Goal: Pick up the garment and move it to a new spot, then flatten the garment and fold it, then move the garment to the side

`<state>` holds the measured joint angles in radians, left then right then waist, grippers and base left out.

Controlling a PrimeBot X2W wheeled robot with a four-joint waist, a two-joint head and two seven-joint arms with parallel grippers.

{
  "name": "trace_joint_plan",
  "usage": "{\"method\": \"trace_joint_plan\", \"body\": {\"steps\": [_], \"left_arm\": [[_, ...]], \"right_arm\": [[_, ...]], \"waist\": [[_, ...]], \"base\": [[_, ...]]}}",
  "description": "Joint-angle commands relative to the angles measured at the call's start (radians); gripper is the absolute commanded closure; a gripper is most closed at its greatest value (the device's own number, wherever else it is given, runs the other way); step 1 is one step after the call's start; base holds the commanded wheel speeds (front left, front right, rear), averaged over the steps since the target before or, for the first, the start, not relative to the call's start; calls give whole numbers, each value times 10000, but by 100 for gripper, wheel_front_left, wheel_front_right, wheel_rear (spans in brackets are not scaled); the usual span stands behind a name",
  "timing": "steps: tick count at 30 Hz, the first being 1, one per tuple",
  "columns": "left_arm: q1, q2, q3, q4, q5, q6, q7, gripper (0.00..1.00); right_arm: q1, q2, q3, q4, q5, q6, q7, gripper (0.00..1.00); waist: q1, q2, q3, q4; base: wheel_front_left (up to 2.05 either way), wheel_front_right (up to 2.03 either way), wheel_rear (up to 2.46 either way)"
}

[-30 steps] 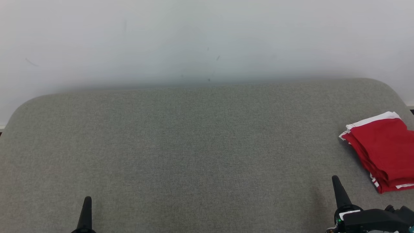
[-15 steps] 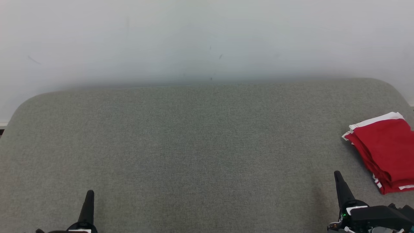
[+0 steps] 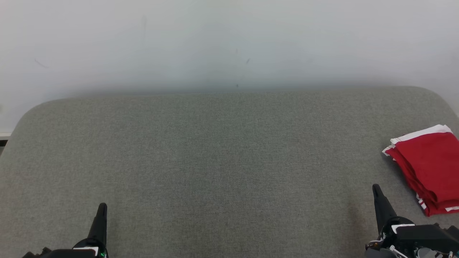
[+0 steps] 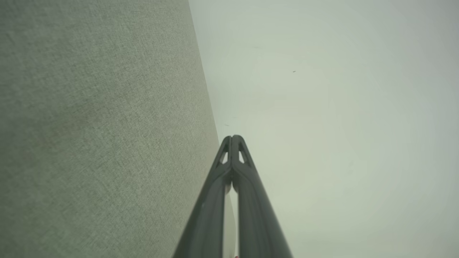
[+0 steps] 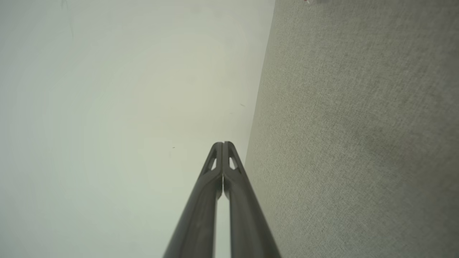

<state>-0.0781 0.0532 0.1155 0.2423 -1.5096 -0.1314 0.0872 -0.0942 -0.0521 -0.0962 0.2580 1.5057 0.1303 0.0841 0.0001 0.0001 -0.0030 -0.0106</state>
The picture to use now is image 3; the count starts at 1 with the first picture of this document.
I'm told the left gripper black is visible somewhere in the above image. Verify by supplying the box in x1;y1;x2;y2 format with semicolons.
22;203;108;258

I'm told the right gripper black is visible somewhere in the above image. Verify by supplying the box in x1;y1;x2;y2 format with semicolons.
372;184;459;251

